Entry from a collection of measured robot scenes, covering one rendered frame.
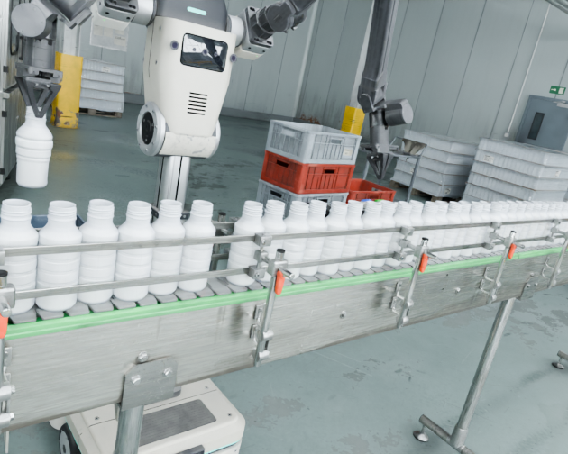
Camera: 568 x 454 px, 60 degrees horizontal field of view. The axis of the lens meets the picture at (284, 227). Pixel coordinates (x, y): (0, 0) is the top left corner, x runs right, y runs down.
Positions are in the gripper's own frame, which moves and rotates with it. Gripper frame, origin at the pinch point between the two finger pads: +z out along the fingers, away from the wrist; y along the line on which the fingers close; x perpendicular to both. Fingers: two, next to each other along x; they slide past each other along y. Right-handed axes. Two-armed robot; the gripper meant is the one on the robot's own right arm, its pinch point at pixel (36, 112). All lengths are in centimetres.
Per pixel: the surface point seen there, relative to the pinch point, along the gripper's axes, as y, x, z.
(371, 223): 43, 63, 12
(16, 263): 40.2, -12.6, 16.4
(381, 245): 43, 69, 18
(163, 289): 41.0, 10.8, 23.3
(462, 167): -287, 713, 48
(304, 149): -128, 203, 21
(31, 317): 41.0, -10.5, 24.9
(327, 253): 42, 50, 19
